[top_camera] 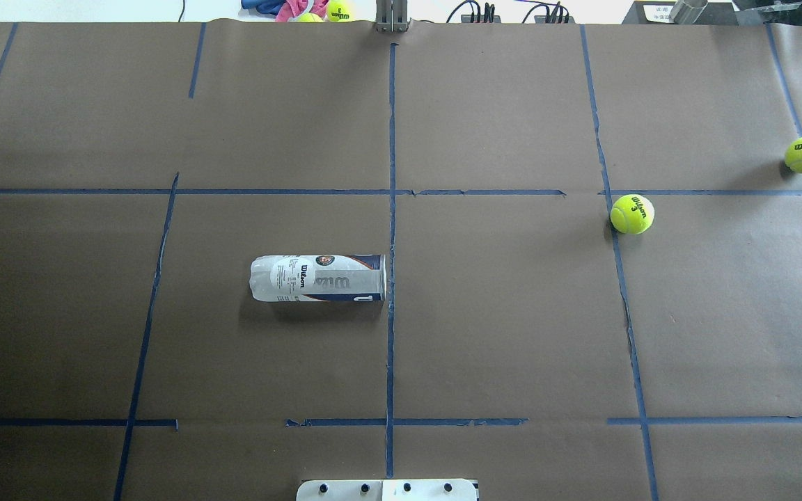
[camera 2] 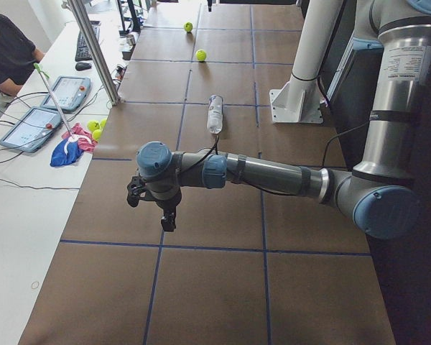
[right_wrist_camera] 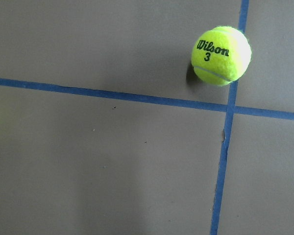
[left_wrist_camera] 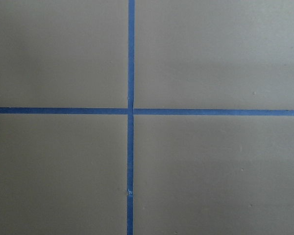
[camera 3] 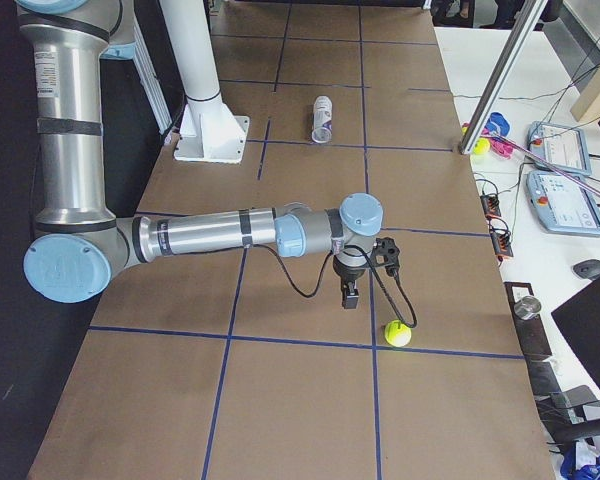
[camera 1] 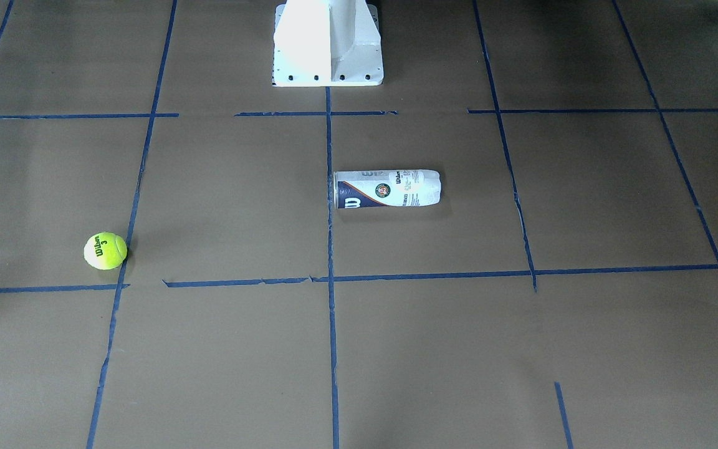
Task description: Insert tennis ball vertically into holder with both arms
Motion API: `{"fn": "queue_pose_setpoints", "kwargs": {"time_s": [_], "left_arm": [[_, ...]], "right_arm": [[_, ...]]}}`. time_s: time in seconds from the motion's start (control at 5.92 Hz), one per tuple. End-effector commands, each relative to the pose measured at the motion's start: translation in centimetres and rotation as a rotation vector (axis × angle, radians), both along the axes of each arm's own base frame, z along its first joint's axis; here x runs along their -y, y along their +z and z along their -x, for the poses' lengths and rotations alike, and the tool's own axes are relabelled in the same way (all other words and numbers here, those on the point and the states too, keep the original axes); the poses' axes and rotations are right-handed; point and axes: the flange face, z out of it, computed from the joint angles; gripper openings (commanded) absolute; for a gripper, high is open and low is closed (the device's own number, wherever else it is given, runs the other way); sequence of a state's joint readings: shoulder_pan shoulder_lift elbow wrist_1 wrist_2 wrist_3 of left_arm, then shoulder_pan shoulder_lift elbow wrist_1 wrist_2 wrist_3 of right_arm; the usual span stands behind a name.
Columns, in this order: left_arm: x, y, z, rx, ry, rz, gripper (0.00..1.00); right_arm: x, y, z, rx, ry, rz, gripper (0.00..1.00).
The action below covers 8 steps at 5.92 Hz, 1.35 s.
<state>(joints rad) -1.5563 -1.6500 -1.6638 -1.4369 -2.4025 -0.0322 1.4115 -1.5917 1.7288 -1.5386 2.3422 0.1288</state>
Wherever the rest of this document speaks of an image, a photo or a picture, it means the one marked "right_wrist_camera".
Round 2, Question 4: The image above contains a yellow Wilson tennis ball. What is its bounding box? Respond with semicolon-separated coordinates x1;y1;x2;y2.
191;26;252;87

